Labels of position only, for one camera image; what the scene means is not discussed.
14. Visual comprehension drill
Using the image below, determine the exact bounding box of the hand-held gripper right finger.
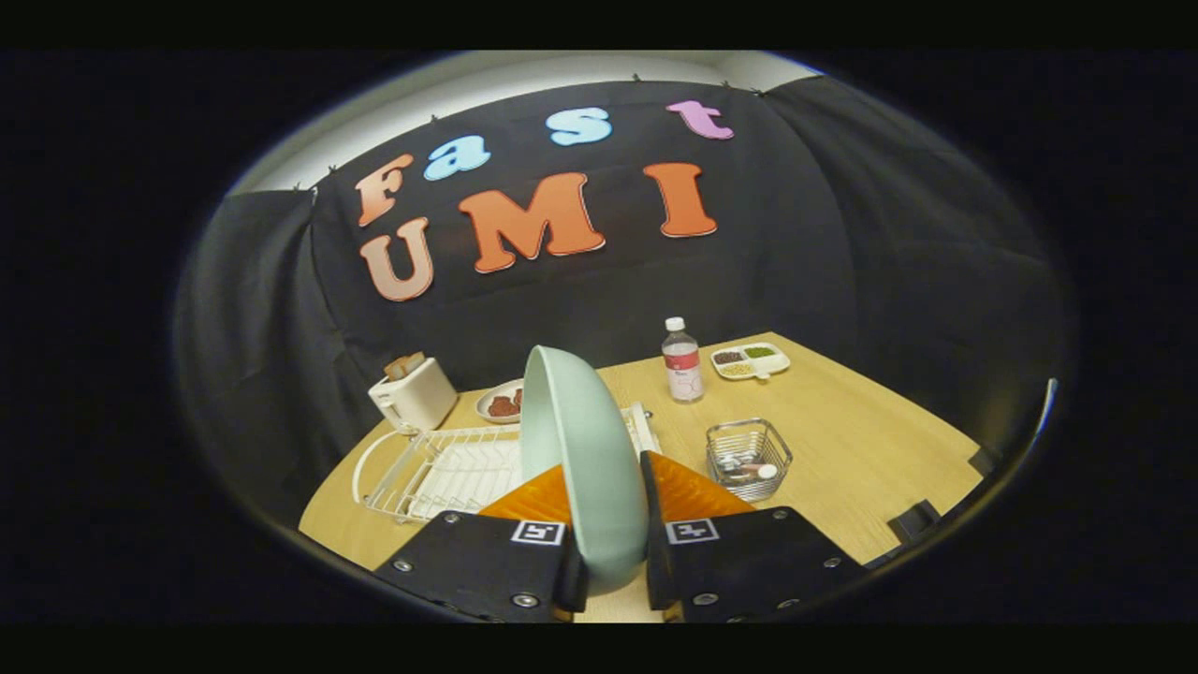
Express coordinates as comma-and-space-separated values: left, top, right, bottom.
639, 451, 867, 623

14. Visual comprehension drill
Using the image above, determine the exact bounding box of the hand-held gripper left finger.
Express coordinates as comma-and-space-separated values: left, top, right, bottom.
374, 463, 591, 623

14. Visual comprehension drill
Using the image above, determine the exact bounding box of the white-tipped spoon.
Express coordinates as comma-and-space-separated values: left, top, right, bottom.
719, 454, 779, 484

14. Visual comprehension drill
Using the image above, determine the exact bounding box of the white wire dish rack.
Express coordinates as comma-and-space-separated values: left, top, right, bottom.
352, 403, 662, 523

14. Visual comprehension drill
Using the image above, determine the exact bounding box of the metal wire basket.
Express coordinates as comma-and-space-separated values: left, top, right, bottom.
706, 418, 794, 503

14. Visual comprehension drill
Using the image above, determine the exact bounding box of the pale green plate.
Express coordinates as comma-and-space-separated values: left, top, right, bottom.
520, 345, 650, 596

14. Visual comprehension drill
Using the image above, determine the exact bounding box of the beige plate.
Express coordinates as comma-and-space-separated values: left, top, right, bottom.
475, 378, 525, 425

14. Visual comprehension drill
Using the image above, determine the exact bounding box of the white divided dish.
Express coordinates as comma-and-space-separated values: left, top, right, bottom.
710, 342, 792, 381

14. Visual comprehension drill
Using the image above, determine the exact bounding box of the white toaster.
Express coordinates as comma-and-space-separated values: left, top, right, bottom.
368, 358, 459, 433

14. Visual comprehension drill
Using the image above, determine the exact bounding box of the clear plastic water bottle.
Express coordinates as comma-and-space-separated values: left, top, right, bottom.
662, 316, 705, 403

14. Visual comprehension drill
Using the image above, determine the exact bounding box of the black backdrop cloth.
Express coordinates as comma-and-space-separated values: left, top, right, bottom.
173, 75, 1068, 525

